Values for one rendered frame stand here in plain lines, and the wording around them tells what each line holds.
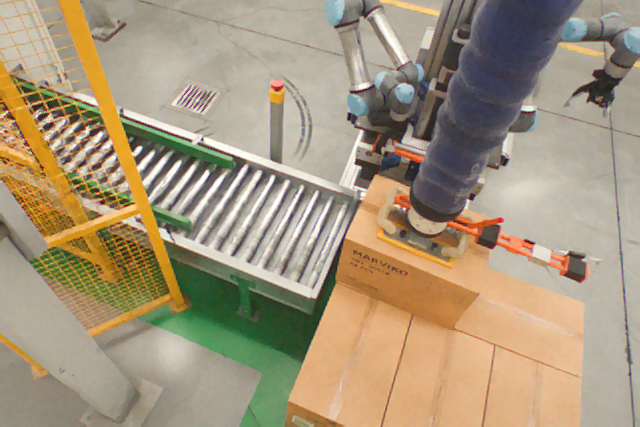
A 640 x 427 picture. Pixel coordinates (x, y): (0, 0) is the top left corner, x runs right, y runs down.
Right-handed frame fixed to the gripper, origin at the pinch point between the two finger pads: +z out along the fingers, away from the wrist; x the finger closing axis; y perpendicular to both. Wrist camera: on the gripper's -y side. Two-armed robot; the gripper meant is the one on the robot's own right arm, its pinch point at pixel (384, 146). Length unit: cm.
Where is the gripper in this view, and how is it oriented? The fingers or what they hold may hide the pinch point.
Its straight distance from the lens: 222.6
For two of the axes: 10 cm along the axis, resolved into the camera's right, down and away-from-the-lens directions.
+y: 9.1, 3.6, -2.0
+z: -0.7, 6.2, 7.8
